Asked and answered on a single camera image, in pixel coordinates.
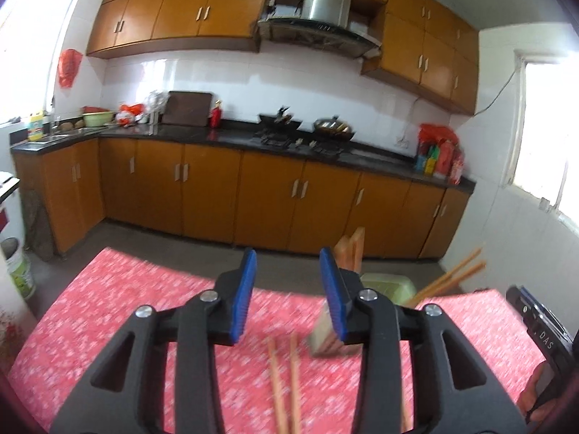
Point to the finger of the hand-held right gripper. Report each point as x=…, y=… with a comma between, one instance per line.
x=515, y=300
x=533, y=300

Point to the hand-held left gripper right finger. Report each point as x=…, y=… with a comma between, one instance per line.
x=332, y=300

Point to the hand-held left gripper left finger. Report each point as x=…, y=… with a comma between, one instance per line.
x=242, y=300

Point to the green perforated utensil holder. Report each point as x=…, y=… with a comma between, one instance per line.
x=389, y=287

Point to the person's right hand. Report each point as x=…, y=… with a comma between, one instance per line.
x=533, y=393

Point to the brown base cabinets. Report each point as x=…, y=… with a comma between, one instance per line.
x=271, y=199

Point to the red floral tablecloth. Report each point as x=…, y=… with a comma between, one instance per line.
x=113, y=307

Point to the colourful seasoning packets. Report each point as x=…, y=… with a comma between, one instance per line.
x=438, y=162

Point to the black gas stove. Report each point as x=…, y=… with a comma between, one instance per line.
x=276, y=141

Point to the black kitchen countertop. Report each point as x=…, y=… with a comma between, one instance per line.
x=226, y=135

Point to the wok with lid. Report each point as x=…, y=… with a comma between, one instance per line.
x=332, y=127

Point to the black wok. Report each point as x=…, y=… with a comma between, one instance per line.
x=276, y=121

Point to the red bottle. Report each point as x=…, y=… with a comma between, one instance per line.
x=215, y=117

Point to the dark wooden cutting board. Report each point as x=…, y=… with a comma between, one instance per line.
x=187, y=108

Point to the metal cup with plastic bag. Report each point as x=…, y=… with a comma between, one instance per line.
x=155, y=108

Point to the brown sack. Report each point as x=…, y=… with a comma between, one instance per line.
x=38, y=226

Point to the red and white plastic bag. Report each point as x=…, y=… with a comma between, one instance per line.
x=129, y=113

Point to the white plastic bucket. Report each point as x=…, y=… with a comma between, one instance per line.
x=18, y=266

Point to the green basin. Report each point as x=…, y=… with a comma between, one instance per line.
x=97, y=120

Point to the red basin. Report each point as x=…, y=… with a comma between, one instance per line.
x=95, y=109

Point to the steel sink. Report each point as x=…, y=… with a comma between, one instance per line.
x=63, y=135

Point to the metal faucet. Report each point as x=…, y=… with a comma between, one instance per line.
x=53, y=117

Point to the yellow detergent bottle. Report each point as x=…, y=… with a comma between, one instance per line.
x=35, y=129

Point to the red hanging plastic bag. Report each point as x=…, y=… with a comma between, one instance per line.
x=70, y=68

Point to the steel range hood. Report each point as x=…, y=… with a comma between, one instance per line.
x=325, y=4

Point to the window with white frame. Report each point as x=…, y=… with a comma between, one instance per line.
x=552, y=135
x=27, y=54

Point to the white wall socket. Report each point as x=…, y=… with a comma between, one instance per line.
x=402, y=140

